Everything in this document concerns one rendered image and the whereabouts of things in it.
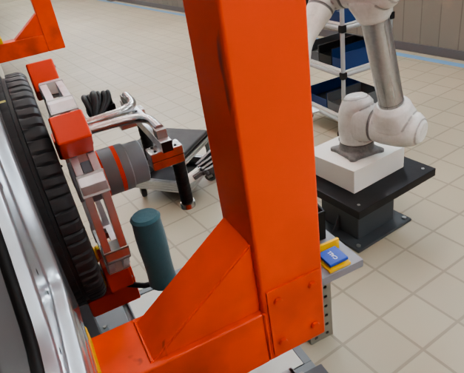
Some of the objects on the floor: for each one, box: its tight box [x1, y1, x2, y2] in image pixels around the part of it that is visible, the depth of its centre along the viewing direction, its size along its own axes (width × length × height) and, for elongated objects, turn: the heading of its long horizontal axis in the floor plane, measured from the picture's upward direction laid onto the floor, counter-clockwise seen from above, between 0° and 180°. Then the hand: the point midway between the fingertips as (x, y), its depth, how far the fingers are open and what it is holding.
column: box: [308, 282, 333, 345], centre depth 173 cm, size 10×10×42 cm
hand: (192, 176), depth 159 cm, fingers closed
